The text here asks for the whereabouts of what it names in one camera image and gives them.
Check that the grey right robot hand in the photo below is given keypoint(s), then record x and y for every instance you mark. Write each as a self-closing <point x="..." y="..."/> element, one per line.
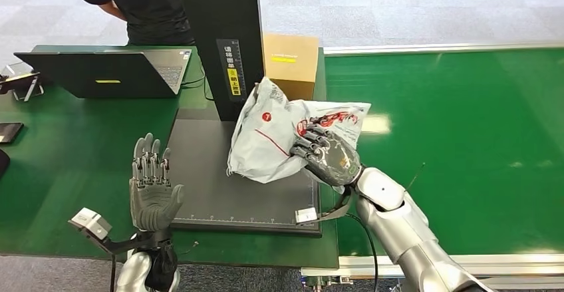
<point x="335" y="158"/>

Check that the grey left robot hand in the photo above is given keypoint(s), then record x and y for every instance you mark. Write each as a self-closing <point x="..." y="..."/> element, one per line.
<point x="152" y="202"/>

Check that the grey plastic mailer package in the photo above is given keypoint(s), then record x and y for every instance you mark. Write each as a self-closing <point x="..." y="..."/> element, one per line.
<point x="264" y="144"/>

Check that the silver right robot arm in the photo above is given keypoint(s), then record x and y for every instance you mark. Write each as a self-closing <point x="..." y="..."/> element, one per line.
<point x="410" y="237"/>

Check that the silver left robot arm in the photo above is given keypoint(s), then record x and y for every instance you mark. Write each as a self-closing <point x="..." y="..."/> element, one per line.
<point x="136" y="272"/>

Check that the brown cardboard box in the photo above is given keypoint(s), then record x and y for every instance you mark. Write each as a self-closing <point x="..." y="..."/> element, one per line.
<point x="293" y="67"/>

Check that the green conveyor belt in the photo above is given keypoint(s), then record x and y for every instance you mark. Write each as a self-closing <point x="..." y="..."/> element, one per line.
<point x="462" y="113"/>

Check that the black scanner platform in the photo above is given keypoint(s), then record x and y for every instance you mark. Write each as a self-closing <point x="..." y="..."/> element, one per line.
<point x="220" y="197"/>

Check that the green table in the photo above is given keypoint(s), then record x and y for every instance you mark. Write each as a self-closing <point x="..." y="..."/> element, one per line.
<point x="75" y="166"/>

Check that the black open laptop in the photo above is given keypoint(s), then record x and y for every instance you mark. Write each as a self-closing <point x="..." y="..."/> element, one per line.
<point x="114" y="74"/>

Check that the black computer mouse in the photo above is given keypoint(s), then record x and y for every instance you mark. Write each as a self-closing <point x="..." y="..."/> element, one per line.
<point x="3" y="164"/>

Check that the flat black tablet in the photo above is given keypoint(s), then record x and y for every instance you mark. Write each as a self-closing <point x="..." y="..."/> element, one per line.
<point x="9" y="132"/>

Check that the phone on stand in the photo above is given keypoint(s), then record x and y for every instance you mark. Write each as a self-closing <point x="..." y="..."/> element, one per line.
<point x="22" y="83"/>

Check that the black scanner column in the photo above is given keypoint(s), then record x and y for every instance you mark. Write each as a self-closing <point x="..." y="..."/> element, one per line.
<point x="220" y="12"/>

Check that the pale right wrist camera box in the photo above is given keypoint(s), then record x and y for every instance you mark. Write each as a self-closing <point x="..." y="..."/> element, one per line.
<point x="306" y="215"/>

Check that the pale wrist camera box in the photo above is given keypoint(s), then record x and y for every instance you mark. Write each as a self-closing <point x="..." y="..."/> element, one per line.
<point x="90" y="224"/>
<point x="306" y="215"/>

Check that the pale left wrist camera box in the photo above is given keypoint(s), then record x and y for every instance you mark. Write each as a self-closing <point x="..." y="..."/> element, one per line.
<point x="90" y="224"/>

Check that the aluminium conveyor frame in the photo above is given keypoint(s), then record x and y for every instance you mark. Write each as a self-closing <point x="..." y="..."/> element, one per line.
<point x="361" y="265"/>

